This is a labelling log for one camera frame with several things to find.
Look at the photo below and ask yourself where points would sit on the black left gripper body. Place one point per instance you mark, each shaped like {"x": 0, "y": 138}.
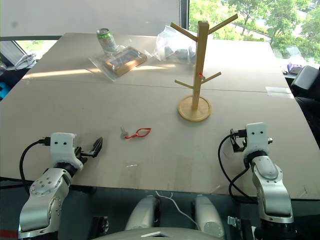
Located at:
{"x": 82, "y": 153}

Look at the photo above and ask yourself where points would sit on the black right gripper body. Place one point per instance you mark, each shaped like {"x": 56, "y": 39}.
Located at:
{"x": 244, "y": 145}

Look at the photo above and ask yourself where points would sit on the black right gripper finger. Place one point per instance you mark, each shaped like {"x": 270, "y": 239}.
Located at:
{"x": 237, "y": 145}
{"x": 270, "y": 140}

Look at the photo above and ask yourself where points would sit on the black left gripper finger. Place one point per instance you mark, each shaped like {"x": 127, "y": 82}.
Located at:
{"x": 95, "y": 153}
{"x": 98, "y": 143}

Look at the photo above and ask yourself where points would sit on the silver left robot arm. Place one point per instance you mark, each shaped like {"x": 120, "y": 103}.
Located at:
{"x": 45, "y": 195}

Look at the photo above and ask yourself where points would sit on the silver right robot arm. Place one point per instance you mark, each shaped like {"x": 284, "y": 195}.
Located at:
{"x": 271, "y": 190}

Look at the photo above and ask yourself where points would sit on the small clear tape scrap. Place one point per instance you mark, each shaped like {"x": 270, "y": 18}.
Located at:
{"x": 132, "y": 165}

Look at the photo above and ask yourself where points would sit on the silver key with red loop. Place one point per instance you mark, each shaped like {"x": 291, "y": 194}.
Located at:
{"x": 140, "y": 132}

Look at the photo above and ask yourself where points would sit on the clear tape strip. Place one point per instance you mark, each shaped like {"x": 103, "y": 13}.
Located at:
{"x": 278, "y": 90}

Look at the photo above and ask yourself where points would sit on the wooden tree-shaped hanging stand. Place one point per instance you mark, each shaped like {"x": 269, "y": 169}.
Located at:
{"x": 196, "y": 105}

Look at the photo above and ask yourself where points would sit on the black office chair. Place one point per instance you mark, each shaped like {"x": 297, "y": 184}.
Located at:
{"x": 306, "y": 85}

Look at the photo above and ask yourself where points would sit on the silver left robot thigh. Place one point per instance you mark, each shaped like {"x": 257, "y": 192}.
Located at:
{"x": 141, "y": 212}

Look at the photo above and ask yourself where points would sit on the silver robot thigh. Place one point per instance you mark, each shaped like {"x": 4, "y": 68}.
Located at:
{"x": 208, "y": 215}
{"x": 141, "y": 212}

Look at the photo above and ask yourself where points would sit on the silver right robot thigh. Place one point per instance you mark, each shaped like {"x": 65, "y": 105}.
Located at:
{"x": 208, "y": 215}

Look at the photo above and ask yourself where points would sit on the purple patterned package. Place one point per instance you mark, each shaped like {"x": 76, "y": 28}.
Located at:
{"x": 295, "y": 67}

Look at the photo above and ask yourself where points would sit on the wooden tray in plastic bag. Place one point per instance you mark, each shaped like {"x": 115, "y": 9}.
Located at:
{"x": 125, "y": 61}

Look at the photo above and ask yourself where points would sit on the blue box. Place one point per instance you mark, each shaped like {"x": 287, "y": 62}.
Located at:
{"x": 4, "y": 91}

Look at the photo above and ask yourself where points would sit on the green drink can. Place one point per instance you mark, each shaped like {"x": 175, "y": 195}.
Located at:
{"x": 108, "y": 41}

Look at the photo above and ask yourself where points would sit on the grey robot torso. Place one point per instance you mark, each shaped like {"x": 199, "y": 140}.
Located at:
{"x": 160, "y": 233}

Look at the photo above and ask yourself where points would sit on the clear bag with grey items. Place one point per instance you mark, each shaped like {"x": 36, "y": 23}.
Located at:
{"x": 175, "y": 47}

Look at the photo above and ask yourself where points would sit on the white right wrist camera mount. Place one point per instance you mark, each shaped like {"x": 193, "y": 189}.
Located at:
{"x": 257, "y": 140}

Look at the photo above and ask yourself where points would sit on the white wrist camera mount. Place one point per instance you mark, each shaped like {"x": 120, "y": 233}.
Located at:
{"x": 257, "y": 140}
{"x": 62, "y": 147}

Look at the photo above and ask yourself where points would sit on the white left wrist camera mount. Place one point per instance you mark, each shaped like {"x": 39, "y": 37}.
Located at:
{"x": 62, "y": 147}

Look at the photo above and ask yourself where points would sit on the small metal bracket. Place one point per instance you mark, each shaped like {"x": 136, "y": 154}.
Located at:
{"x": 233, "y": 221}

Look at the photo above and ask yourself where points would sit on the black window frame post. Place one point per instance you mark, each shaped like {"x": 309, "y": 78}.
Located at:
{"x": 184, "y": 13}

